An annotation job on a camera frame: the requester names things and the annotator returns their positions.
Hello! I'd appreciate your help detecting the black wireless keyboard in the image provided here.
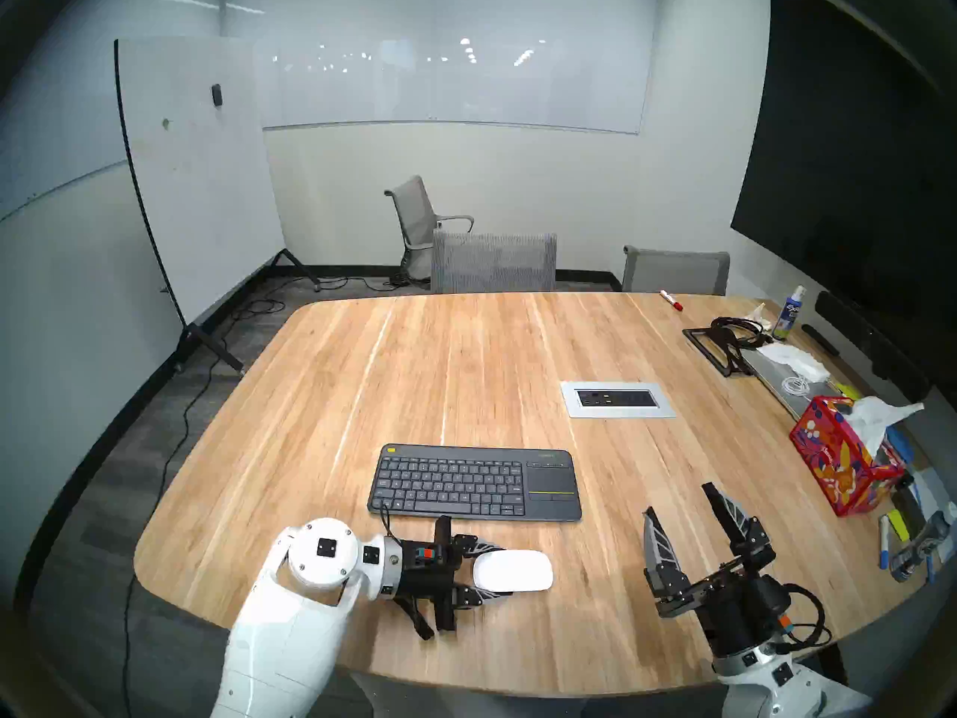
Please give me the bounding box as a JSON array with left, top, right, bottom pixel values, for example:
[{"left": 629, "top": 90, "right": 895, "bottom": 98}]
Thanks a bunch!
[{"left": 367, "top": 444, "right": 582, "bottom": 523}]

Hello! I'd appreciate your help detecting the white facial tissue sheet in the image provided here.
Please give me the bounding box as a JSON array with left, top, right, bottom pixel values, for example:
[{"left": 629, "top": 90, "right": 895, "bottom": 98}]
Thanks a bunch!
[{"left": 849, "top": 396, "right": 926, "bottom": 459}]

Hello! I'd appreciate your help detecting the black floor cable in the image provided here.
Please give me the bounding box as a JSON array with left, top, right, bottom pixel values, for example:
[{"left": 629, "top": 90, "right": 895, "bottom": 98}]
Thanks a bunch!
[{"left": 120, "top": 274, "right": 419, "bottom": 718}]

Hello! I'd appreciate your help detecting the whiteboard cleaner spray bottle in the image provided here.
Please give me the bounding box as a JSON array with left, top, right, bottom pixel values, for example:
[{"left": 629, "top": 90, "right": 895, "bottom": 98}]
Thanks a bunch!
[{"left": 773, "top": 285, "right": 807, "bottom": 341}]

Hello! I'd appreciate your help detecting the black video conference bar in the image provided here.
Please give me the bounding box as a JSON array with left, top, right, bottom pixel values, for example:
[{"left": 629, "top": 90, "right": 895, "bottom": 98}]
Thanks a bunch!
[{"left": 813, "top": 290, "right": 932, "bottom": 403}]

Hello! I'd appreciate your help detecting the coiled black cable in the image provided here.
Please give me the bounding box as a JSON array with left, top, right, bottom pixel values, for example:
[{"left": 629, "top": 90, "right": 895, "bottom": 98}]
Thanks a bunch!
[{"left": 710, "top": 316, "right": 773, "bottom": 349}]

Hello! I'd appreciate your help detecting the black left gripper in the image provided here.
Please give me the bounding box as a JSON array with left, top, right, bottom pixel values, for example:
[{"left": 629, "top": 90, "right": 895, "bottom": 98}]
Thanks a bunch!
[{"left": 393, "top": 516, "right": 517, "bottom": 641}]

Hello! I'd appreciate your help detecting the white paper sheet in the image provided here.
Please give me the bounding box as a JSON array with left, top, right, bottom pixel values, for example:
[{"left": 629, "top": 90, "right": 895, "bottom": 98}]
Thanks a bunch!
[{"left": 908, "top": 466, "right": 957, "bottom": 545}]

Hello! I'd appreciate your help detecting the large crumpled white tissue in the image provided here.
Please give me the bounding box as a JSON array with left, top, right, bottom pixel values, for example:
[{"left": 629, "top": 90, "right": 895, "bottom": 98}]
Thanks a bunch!
[{"left": 759, "top": 341, "right": 831, "bottom": 383}]

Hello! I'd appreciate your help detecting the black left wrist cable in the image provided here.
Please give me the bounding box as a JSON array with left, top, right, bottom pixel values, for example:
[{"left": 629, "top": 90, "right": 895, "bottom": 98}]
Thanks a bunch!
[{"left": 378, "top": 500, "right": 438, "bottom": 641}]

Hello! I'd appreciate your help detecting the grey mesh office chair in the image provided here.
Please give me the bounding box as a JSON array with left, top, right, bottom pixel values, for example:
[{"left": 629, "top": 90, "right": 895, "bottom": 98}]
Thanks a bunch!
[
  {"left": 622, "top": 245, "right": 731, "bottom": 296},
  {"left": 431, "top": 229, "right": 558, "bottom": 294}
]

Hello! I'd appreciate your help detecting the silver table power outlet panel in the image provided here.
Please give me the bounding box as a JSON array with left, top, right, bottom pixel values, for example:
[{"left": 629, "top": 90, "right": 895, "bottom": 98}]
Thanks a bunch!
[{"left": 560, "top": 381, "right": 677, "bottom": 419}]

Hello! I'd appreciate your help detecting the white computer mouse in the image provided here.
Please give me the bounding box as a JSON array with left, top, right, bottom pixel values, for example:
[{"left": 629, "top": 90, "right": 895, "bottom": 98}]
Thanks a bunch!
[{"left": 472, "top": 550, "right": 555, "bottom": 594}]

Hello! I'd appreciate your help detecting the wall-mounted glass whiteboard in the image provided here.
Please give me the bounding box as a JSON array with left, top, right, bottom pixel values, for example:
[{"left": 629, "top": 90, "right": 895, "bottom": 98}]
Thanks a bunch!
[
  {"left": 221, "top": 0, "right": 659, "bottom": 135},
  {"left": 0, "top": 0, "right": 221, "bottom": 224}
]

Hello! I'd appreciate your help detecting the red floral tissue box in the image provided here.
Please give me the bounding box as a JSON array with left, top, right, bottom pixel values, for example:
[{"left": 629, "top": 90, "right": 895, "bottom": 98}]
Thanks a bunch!
[{"left": 790, "top": 395, "right": 907, "bottom": 517}]

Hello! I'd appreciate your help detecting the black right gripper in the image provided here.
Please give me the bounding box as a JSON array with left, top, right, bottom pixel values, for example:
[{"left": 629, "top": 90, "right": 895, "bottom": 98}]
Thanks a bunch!
[{"left": 641, "top": 482, "right": 793, "bottom": 654}]

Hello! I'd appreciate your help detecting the silver closed laptop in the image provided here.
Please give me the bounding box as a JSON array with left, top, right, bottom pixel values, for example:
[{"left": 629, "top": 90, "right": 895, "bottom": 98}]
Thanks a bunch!
[{"left": 736, "top": 346, "right": 849, "bottom": 422}]

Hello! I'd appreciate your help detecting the grey armrest office chair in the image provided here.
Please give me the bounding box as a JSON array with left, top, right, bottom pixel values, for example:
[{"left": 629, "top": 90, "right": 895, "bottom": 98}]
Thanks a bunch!
[{"left": 384, "top": 175, "right": 476, "bottom": 283}]

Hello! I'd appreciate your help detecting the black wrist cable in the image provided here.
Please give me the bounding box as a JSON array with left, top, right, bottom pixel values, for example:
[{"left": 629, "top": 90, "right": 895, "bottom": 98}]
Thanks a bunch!
[
  {"left": 781, "top": 583, "right": 832, "bottom": 654},
  {"left": 378, "top": 500, "right": 438, "bottom": 641}
]

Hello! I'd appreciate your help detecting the large black TV screen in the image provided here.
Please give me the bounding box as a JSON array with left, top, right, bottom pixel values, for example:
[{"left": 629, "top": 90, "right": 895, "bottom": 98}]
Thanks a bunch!
[{"left": 730, "top": 0, "right": 957, "bottom": 351}]

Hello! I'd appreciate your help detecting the black laptop stand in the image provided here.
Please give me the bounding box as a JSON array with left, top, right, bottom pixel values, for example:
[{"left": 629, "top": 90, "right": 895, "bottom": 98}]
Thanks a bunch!
[{"left": 682, "top": 326, "right": 756, "bottom": 378}]

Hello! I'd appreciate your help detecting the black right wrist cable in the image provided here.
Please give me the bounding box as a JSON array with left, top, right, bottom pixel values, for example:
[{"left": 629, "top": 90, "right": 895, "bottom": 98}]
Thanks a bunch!
[{"left": 781, "top": 583, "right": 832, "bottom": 654}]

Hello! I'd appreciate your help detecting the rolling whiteboard on black stand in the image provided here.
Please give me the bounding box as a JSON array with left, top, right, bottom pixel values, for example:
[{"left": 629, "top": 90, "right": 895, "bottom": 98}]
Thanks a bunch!
[{"left": 114, "top": 36, "right": 322, "bottom": 377}]

